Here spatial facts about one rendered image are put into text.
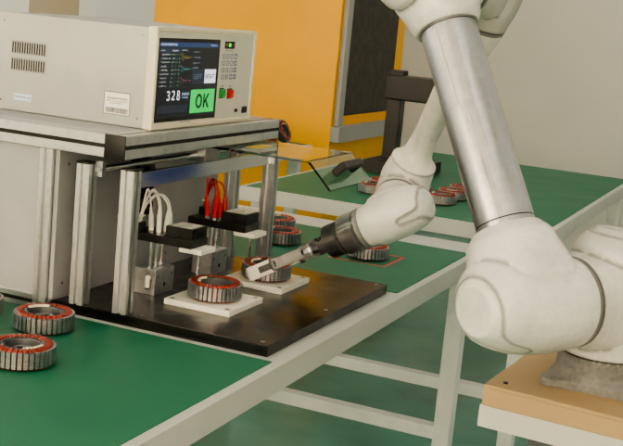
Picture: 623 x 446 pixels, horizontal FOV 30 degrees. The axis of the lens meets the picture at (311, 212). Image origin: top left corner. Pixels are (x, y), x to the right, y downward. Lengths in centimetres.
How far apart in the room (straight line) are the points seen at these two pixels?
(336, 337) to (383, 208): 29
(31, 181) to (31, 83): 24
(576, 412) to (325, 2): 428
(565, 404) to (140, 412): 69
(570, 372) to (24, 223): 109
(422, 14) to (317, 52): 400
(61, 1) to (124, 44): 420
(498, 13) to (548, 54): 537
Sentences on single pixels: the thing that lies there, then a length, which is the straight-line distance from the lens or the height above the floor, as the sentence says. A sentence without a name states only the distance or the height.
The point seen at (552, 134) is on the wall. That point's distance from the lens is 756.
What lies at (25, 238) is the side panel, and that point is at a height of 88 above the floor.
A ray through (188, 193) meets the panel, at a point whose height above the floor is 93.
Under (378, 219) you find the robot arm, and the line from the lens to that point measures 242.
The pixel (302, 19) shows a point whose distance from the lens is 607.
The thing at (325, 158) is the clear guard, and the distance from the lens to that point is 256.
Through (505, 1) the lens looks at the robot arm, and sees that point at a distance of 219.
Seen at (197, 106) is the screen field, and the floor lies 116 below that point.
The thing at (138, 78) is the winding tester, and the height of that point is 121.
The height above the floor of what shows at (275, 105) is 87.
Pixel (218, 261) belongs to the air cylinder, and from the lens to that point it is 266.
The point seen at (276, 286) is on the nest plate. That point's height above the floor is 78.
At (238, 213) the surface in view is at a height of 92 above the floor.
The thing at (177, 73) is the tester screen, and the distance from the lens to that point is 240.
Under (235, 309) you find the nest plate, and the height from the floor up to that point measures 78.
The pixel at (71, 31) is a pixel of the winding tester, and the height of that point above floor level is 129.
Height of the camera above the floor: 138
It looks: 10 degrees down
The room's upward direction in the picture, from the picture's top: 5 degrees clockwise
